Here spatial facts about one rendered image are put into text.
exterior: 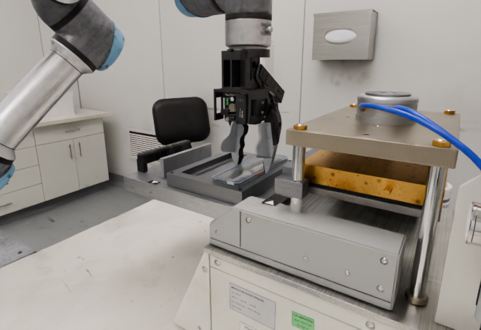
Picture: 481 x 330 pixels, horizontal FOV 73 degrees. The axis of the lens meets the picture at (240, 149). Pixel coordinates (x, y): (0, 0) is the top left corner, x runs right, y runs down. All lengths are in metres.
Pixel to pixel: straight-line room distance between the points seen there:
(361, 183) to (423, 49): 1.56
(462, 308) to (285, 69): 1.87
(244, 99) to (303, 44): 1.61
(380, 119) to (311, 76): 1.62
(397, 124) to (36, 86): 0.75
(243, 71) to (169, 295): 0.45
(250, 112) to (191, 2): 0.23
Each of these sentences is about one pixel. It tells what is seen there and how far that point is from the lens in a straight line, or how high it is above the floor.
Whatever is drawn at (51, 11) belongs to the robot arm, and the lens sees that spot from 0.87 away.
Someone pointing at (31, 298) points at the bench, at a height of 0.75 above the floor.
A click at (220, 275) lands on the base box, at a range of 0.51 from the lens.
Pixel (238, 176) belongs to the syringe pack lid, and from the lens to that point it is 0.55.
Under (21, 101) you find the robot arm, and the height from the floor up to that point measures 1.11.
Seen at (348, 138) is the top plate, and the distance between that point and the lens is 0.38.
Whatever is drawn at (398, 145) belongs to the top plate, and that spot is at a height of 1.11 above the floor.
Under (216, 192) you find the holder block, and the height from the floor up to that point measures 0.98.
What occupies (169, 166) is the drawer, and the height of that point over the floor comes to 0.99.
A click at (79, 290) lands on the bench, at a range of 0.78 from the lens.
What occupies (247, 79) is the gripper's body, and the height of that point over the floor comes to 1.16.
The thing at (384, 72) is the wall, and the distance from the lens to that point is 1.97.
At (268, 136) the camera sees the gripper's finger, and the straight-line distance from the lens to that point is 0.57.
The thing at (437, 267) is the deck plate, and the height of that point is 0.93.
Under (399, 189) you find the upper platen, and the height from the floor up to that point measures 1.05.
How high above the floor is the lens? 1.19
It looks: 15 degrees down
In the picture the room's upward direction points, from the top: straight up
